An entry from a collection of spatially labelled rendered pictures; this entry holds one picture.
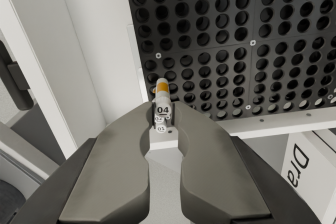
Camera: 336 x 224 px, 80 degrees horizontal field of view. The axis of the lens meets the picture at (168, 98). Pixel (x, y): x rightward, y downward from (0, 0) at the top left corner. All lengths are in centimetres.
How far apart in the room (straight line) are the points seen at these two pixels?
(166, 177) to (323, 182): 141
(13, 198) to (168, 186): 133
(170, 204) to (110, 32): 180
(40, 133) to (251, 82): 56
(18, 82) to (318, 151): 38
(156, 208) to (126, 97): 176
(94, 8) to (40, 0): 6
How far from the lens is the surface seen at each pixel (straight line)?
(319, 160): 37
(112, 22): 27
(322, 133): 38
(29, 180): 57
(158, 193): 185
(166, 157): 149
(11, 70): 24
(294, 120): 31
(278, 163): 53
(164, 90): 15
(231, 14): 21
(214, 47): 21
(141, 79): 27
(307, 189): 42
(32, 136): 64
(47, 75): 21
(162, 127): 23
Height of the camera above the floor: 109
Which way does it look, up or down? 62 degrees down
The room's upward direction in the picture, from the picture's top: 176 degrees clockwise
